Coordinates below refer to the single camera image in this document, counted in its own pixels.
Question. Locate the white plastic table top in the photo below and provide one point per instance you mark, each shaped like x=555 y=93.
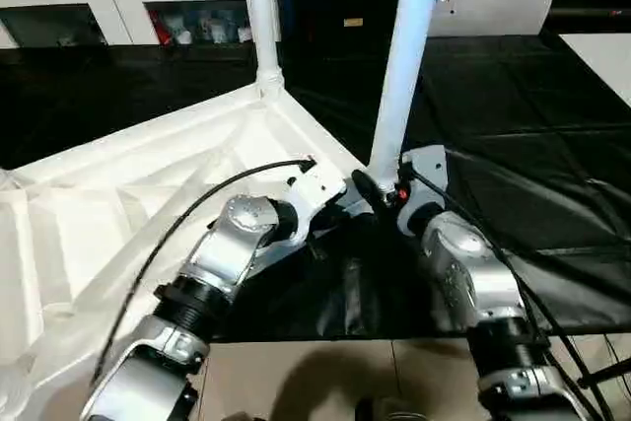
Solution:
x=98 y=194

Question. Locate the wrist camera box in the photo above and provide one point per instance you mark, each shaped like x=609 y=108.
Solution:
x=315 y=189
x=429 y=169

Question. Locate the dark robot foot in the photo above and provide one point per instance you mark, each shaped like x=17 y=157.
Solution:
x=387 y=411
x=246 y=416

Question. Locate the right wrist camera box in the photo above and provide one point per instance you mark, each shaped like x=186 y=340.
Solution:
x=429 y=169

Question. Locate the white plastic table leg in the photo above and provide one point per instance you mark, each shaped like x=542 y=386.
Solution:
x=404 y=61
x=266 y=12

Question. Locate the black tripod leg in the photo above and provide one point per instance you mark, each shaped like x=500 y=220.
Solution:
x=606 y=371

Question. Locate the dark left robot foot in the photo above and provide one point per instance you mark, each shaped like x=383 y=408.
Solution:
x=246 y=416

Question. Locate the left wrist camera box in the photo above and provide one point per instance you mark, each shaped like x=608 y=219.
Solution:
x=315 y=189

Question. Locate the dark right robot foot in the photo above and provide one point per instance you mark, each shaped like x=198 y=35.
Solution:
x=387 y=411

